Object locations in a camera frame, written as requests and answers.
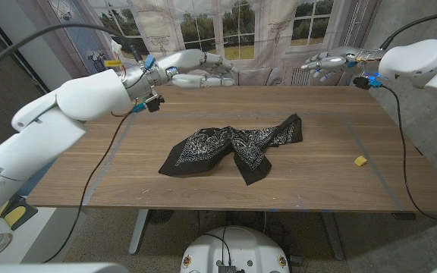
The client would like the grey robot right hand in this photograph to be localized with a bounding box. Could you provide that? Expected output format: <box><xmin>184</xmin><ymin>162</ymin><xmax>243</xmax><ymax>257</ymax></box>
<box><xmin>300</xmin><ymin>45</ymin><xmax>385</xmax><ymax>83</ymax></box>

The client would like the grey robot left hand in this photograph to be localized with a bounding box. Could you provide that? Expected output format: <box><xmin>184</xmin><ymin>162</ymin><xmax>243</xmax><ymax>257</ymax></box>
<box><xmin>121</xmin><ymin>48</ymin><xmax>241</xmax><ymax>101</ymax></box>

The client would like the black paisley bandana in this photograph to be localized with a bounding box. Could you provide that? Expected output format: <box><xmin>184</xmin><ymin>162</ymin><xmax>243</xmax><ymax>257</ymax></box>
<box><xmin>158</xmin><ymin>113</ymin><xmax>303</xmax><ymax>187</ymax></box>

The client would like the black floor fan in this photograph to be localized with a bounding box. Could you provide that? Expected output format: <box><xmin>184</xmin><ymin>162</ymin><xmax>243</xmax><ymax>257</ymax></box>
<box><xmin>148</xmin><ymin>209</ymin><xmax>176</xmax><ymax>225</ymax></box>

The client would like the grey table leg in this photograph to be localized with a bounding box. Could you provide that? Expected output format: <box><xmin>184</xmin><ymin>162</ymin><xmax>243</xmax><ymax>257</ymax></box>
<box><xmin>319</xmin><ymin>212</ymin><xmax>345</xmax><ymax>261</ymax></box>
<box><xmin>128</xmin><ymin>209</ymin><xmax>150</xmax><ymax>256</ymax></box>

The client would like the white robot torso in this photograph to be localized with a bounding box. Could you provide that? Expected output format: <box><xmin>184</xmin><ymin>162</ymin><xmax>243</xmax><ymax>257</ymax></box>
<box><xmin>180</xmin><ymin>225</ymin><xmax>291</xmax><ymax>273</ymax></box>

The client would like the black pedal with yellow pads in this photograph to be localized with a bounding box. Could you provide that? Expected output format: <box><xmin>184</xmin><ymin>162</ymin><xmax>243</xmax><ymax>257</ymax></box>
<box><xmin>0</xmin><ymin>193</ymin><xmax>39</xmax><ymax>231</ymax></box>

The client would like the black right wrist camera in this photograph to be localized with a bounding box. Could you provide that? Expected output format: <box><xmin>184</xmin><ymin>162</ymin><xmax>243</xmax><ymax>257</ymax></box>
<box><xmin>353</xmin><ymin>75</ymin><xmax>382</xmax><ymax>91</ymax></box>

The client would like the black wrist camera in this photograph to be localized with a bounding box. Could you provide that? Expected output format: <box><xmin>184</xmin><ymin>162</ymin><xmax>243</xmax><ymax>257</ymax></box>
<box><xmin>353</xmin><ymin>75</ymin><xmax>382</xmax><ymax>91</ymax></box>
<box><xmin>130</xmin><ymin>94</ymin><xmax>165</xmax><ymax>114</ymax></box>

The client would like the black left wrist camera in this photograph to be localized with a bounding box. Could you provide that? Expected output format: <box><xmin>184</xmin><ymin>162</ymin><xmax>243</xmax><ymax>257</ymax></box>
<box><xmin>130</xmin><ymin>94</ymin><xmax>165</xmax><ymax>114</ymax></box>

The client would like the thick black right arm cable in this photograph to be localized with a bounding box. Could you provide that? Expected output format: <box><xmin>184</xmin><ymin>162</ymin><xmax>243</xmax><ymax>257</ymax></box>
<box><xmin>378</xmin><ymin>10</ymin><xmax>437</xmax><ymax>51</ymax></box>

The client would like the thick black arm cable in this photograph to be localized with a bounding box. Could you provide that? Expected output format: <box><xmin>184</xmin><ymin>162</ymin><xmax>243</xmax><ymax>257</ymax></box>
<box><xmin>378</xmin><ymin>10</ymin><xmax>437</xmax><ymax>51</ymax></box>
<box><xmin>0</xmin><ymin>22</ymin><xmax>143</xmax><ymax>80</ymax></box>

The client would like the black power strip cable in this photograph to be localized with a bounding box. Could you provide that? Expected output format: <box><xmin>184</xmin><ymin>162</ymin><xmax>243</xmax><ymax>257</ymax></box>
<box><xmin>110</xmin><ymin>108</ymin><xmax>134</xmax><ymax>118</ymax></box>

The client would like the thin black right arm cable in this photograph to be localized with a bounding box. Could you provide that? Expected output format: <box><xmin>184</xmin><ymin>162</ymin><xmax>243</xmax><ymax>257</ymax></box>
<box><xmin>379</xmin><ymin>83</ymin><xmax>437</xmax><ymax>224</ymax></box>

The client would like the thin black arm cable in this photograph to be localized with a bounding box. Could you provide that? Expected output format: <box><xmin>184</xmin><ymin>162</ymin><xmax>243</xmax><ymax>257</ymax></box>
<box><xmin>379</xmin><ymin>83</ymin><xmax>437</xmax><ymax>224</ymax></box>
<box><xmin>42</xmin><ymin>108</ymin><xmax>143</xmax><ymax>265</ymax></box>

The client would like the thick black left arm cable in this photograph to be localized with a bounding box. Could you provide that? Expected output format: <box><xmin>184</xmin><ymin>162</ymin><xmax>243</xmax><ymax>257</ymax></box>
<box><xmin>0</xmin><ymin>22</ymin><xmax>143</xmax><ymax>80</ymax></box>

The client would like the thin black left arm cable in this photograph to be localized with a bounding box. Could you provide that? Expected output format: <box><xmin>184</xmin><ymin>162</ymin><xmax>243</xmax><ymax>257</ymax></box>
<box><xmin>42</xmin><ymin>108</ymin><xmax>143</xmax><ymax>265</ymax></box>

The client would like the thin black torso cable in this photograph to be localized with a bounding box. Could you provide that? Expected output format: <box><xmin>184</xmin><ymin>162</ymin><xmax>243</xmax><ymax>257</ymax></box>
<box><xmin>202</xmin><ymin>225</ymin><xmax>231</xmax><ymax>266</ymax></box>

